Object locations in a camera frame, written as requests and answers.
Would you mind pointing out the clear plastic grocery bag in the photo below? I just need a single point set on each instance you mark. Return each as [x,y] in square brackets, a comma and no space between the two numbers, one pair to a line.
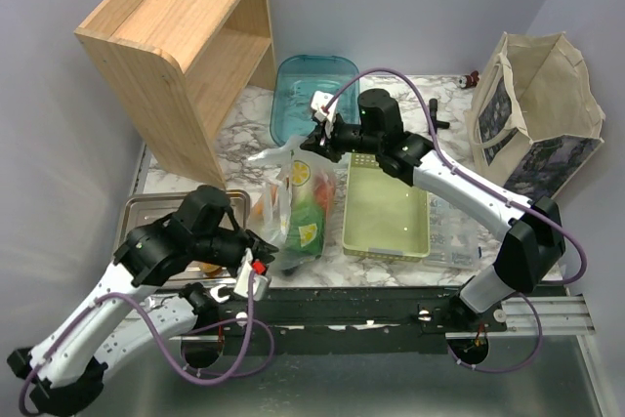
[300,231]

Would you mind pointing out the orange toy carrot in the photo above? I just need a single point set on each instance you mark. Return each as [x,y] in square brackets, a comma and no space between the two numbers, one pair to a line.
[263,214]

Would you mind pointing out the clear plastic compartment box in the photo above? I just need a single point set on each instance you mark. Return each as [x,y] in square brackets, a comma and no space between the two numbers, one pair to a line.
[453,237]

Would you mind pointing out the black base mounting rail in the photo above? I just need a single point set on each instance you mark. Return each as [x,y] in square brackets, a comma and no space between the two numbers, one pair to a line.
[322,340]

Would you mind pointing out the aluminium frame rail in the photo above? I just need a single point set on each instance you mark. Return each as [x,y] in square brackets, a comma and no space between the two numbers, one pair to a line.
[551,316]

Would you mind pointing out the metal baking tray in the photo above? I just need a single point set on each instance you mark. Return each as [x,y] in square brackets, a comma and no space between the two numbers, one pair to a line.
[144,209]

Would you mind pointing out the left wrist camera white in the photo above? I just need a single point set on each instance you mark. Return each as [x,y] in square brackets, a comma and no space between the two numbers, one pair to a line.
[252,279]

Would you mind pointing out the small red black connector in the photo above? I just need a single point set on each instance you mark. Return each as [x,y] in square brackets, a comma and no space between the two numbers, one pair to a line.
[468,81]

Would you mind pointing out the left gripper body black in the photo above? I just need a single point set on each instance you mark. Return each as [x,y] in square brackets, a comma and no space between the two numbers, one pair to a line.
[227,250]

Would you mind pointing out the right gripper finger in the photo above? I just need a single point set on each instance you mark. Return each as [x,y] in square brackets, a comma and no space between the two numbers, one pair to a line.
[314,145]
[332,153]

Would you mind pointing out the teal transparent plastic bin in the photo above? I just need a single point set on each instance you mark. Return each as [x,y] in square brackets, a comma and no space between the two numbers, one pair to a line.
[298,78]

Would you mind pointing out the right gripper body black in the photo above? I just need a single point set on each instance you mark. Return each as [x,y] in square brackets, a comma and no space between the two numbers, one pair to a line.
[347,138]

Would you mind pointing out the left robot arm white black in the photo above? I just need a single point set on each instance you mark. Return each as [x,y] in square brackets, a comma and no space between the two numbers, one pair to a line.
[67,371]

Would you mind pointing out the light green plastic basket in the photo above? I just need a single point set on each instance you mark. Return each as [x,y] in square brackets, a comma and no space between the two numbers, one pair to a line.
[384,218]

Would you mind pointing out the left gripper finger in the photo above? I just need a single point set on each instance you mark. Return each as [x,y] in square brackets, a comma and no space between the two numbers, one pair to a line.
[262,261]
[258,246]

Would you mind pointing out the red toy pepper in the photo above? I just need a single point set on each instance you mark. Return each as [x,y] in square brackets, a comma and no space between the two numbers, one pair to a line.
[324,192]

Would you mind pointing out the canvas tote bag with print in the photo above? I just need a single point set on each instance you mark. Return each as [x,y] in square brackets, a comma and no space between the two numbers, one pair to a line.
[533,121]

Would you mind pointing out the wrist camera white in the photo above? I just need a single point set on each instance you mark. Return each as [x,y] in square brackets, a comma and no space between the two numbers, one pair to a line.
[323,112]
[252,279]

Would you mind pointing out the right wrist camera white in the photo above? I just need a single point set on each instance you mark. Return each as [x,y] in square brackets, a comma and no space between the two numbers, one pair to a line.
[323,112]

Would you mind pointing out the orange glazed bread bun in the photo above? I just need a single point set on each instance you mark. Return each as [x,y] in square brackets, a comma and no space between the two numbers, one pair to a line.
[210,270]

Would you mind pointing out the wooden shelf unit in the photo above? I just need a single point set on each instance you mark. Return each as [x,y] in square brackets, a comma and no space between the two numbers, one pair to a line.
[178,67]

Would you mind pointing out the black T-shaped pipe fitting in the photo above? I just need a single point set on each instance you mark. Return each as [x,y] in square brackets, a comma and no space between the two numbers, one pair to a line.
[433,112]

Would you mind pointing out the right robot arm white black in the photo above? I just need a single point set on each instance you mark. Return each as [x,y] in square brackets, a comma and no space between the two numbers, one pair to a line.
[531,243]

